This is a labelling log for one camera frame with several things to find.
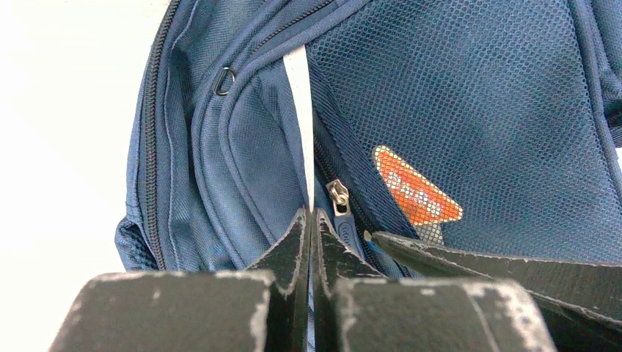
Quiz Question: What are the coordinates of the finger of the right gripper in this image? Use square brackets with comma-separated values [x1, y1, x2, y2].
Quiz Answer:
[371, 230, 622, 352]

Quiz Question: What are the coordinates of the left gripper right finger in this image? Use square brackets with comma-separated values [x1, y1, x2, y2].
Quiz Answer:
[312, 209, 555, 351]

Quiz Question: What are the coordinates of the navy blue backpack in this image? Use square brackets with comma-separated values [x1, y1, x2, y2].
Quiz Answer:
[114, 1, 621, 271]

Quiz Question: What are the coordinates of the orange triangular card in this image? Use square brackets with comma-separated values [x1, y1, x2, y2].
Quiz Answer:
[372, 145, 464, 226]

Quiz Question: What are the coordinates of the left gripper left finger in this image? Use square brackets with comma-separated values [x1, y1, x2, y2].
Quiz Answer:
[51, 208, 311, 351]

